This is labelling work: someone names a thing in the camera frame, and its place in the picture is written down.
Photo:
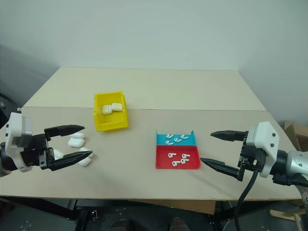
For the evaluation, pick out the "white wireless earbud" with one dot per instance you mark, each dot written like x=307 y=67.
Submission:
x=177 y=140
x=184 y=137
x=185 y=156
x=184 y=161
x=169 y=136
x=171 y=155
x=168 y=142
x=175 y=164

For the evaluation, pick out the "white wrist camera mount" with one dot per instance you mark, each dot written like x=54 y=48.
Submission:
x=15 y=125
x=263 y=137

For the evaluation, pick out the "red tray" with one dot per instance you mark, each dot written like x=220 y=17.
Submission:
x=178 y=166

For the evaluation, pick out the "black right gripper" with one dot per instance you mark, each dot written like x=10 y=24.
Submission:
x=250 y=157

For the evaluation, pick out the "yellow plastic bin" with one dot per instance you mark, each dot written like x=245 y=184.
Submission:
x=110 y=121

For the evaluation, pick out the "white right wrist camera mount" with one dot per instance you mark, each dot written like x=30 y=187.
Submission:
x=263 y=137

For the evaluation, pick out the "dark rounded shape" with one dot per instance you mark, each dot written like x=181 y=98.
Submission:
x=120 y=225
x=180 y=224

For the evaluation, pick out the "black table frame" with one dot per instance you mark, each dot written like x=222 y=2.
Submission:
x=45 y=208

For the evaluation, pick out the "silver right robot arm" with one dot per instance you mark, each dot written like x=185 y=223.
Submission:
x=294 y=162

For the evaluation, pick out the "brown cardboard box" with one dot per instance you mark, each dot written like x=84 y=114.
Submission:
x=297 y=136

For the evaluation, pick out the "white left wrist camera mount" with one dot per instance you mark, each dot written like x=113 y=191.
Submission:
x=15 y=125

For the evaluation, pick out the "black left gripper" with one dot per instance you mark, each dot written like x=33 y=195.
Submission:
x=33 y=149

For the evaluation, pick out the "light wooden frame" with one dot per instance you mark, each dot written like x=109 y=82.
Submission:
x=288 y=216

